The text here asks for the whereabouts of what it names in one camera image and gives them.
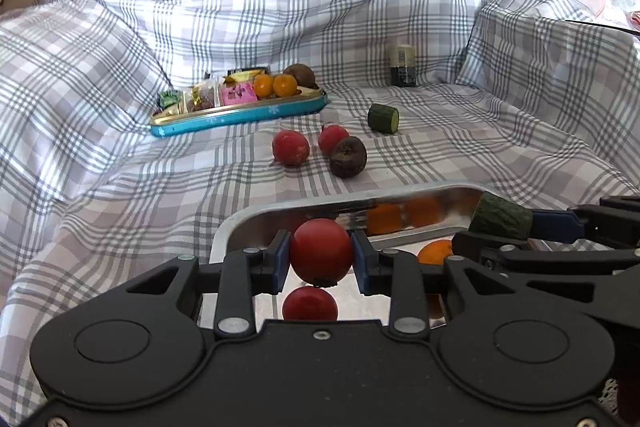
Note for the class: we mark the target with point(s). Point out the teal tin tray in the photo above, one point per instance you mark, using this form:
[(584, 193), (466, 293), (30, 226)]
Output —
[(240, 119)]

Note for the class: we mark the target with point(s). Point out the pink snack packet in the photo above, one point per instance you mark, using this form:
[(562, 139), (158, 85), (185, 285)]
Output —
[(239, 93)]

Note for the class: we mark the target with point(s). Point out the dark snack packet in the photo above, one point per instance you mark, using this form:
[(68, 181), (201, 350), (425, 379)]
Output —
[(255, 70)]

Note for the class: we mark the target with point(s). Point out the clear nut snack packet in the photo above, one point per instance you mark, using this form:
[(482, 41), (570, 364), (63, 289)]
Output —
[(197, 99)]

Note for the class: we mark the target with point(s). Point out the dark jar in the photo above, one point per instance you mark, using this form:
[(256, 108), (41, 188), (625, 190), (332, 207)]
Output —
[(403, 67)]

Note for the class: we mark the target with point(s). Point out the small orange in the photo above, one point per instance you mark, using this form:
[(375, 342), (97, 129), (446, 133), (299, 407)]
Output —
[(263, 86), (284, 85)]

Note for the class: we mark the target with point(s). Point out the stainless steel tray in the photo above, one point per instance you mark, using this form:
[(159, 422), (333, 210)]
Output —
[(260, 217)]

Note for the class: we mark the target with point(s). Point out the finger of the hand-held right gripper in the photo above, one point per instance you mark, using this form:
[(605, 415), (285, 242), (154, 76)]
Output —
[(500, 252), (552, 224)]

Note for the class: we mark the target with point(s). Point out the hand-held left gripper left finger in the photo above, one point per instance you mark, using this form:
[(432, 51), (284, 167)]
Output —
[(282, 257)]

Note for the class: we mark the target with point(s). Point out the cucumber piece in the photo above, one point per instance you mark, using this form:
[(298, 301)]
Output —
[(500, 217), (382, 118)]

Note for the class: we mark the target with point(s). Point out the green candy packet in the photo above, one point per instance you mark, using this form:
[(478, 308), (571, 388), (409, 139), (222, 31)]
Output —
[(170, 98)]

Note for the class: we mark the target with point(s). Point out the clear plastic bag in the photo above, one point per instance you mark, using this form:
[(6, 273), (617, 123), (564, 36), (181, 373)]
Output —
[(605, 2)]

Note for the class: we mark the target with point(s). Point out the dark wrinkled passion fruit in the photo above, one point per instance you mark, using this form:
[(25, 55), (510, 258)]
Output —
[(348, 158)]

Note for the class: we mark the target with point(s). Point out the yellow snack packet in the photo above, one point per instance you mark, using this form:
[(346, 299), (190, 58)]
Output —
[(239, 78)]

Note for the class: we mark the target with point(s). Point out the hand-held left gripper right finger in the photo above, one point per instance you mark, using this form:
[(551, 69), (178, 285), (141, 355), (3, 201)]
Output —
[(361, 262)]

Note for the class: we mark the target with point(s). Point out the plaid bed sheet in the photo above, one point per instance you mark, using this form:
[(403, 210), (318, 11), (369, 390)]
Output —
[(150, 182)]

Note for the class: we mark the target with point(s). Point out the white lace cloth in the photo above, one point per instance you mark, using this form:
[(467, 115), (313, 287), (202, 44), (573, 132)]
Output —
[(607, 394)]

